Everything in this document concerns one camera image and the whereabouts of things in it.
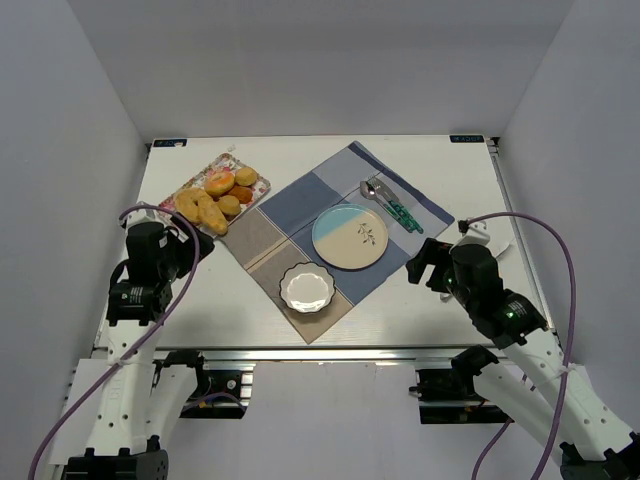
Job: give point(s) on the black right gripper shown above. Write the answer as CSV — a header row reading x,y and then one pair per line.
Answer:
x,y
433,264

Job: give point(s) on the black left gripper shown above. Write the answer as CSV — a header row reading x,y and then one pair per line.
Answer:
x,y
185,245

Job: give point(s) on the long twisted bread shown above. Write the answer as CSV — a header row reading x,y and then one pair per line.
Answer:
x,y
210,214

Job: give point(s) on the round golden bun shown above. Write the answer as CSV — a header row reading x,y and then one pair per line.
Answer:
x,y
229,205

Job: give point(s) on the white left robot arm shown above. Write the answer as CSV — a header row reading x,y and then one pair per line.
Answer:
x,y
142,399

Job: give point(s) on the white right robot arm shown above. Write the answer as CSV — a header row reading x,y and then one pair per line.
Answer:
x,y
591,441

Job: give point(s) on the plain glazed donut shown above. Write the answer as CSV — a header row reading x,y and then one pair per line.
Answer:
x,y
187,203

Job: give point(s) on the floral serving tray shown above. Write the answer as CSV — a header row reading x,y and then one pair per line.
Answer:
x,y
225,162

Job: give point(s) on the pink frosted donut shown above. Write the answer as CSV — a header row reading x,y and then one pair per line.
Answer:
x,y
219,183

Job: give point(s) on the dark brown muffin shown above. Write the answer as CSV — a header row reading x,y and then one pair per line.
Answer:
x,y
243,194

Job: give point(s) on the blue and cream plate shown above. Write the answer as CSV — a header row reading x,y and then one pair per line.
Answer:
x,y
349,236

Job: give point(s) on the round bun on tray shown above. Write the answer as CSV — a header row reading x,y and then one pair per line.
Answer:
x,y
246,176

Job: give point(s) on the blue label left corner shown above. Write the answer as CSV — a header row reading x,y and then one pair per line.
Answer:
x,y
169,143

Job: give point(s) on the blue label corner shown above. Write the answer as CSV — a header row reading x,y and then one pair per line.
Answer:
x,y
466,138
169,143

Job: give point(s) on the patchwork blue grey placemat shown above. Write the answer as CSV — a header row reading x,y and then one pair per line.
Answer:
x,y
276,235

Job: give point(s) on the blue label right corner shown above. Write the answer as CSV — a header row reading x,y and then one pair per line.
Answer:
x,y
466,138

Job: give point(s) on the white scalloped bowl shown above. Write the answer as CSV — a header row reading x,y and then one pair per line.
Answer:
x,y
307,288

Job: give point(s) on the metal fork green handle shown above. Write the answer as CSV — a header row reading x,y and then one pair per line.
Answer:
x,y
393,200

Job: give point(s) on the metal spoon green handle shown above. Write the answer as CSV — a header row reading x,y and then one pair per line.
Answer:
x,y
370,193

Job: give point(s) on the aluminium table right rail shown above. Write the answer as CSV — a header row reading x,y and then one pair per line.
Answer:
x,y
540,300

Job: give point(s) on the aluminium table rail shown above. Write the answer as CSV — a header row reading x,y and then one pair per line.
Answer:
x,y
540,300
320,354

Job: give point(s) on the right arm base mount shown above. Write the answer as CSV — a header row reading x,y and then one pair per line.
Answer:
x,y
447,395

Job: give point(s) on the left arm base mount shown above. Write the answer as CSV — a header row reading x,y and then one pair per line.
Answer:
x,y
218,393

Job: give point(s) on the aluminium table front rail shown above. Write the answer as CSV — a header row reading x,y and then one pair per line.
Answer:
x,y
320,354

